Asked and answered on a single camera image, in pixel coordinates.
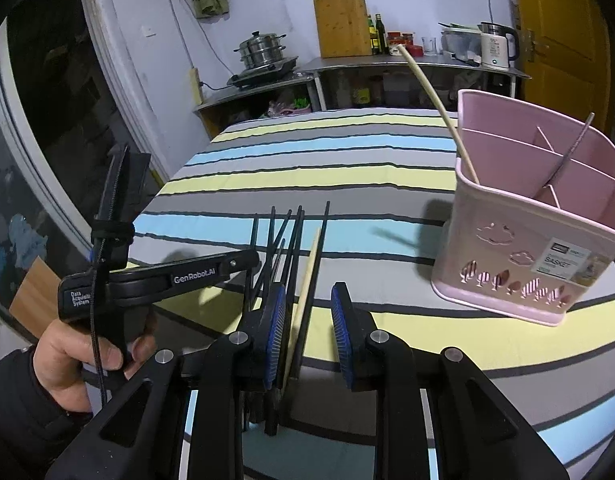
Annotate stainless steel steamer pot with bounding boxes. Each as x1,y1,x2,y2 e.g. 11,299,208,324
232,31,287,68

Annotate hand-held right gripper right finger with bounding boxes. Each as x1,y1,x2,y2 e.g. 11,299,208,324
330,282,571,480

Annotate bundle of black chopsticks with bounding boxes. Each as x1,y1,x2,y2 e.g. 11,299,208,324
244,201,331,436

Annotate pink plastic bag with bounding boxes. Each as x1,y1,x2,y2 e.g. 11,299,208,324
266,99,311,119

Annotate person's left hand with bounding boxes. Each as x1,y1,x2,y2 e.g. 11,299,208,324
32,310,158,413

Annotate black induction cooker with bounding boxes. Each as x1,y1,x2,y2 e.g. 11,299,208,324
226,56,299,90

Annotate yellowed power strip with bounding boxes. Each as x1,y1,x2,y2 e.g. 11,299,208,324
189,66,204,107

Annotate wooden chopstick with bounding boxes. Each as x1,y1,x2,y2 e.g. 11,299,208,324
397,45,481,186
282,227,322,391

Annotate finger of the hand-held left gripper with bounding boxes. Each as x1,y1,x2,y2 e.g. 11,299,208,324
216,249,262,282

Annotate brown cardboard piece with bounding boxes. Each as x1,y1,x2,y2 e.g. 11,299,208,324
8,256,63,341

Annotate clear plastic container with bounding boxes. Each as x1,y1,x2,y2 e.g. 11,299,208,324
440,22,484,61

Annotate low stainless steel table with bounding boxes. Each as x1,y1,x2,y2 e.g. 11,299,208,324
192,72,319,140

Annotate blue cloth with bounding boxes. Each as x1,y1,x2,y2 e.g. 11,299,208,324
10,214,49,268

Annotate dark glass window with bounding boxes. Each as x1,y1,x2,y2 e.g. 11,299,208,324
0,0,161,311

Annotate wooden cutting board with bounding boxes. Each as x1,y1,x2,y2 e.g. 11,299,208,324
313,0,372,59

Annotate tall stainless steel table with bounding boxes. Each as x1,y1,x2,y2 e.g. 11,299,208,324
298,54,532,111

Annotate striped bed sheet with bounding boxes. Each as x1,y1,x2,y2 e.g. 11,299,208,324
125,107,615,480

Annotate black gripper cord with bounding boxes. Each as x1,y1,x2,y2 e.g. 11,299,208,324
90,144,128,408

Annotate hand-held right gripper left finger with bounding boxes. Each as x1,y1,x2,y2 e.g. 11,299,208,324
45,282,288,480

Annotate pink plastic utensil basket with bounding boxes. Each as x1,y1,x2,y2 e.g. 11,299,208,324
431,89,615,328

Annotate person's left forearm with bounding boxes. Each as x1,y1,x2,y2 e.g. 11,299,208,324
0,347,96,480

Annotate white electric kettle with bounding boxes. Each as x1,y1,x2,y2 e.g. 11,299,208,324
480,22,519,70

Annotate yellow wooden door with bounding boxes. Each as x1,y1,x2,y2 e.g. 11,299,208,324
507,0,613,131

